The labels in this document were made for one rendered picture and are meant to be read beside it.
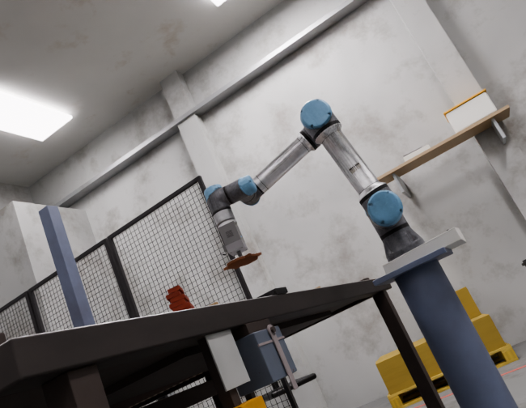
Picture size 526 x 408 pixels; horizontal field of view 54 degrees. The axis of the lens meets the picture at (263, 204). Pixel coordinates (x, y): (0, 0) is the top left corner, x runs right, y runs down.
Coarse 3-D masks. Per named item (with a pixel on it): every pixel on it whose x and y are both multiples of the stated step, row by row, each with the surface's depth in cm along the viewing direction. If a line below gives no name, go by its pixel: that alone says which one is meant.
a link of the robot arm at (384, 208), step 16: (304, 112) 187; (320, 112) 185; (320, 128) 185; (336, 128) 186; (336, 144) 184; (336, 160) 186; (352, 160) 182; (352, 176) 182; (368, 176) 180; (368, 192) 178; (384, 192) 175; (368, 208) 176; (384, 208) 175; (400, 208) 174; (384, 224) 176
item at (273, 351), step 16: (240, 336) 122; (256, 336) 120; (272, 336) 125; (240, 352) 121; (256, 352) 119; (272, 352) 122; (288, 352) 128; (256, 368) 118; (272, 368) 118; (288, 368) 123; (256, 384) 118
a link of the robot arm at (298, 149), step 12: (300, 132) 203; (300, 144) 202; (312, 144) 201; (288, 156) 202; (300, 156) 203; (264, 168) 205; (276, 168) 202; (288, 168) 204; (264, 180) 203; (276, 180) 204; (264, 192) 205; (252, 204) 208
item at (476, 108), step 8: (472, 96) 505; (480, 96) 503; (488, 96) 500; (464, 104) 509; (472, 104) 506; (480, 104) 502; (488, 104) 499; (448, 112) 515; (456, 112) 511; (464, 112) 508; (472, 112) 505; (480, 112) 502; (488, 112) 498; (448, 120) 515; (456, 120) 511; (464, 120) 507; (472, 120) 504; (456, 128) 510; (464, 128) 507
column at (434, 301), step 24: (408, 264) 177; (432, 264) 181; (408, 288) 182; (432, 288) 178; (432, 312) 176; (456, 312) 176; (432, 336) 177; (456, 336) 173; (456, 360) 172; (480, 360) 170; (456, 384) 172; (480, 384) 168; (504, 384) 171
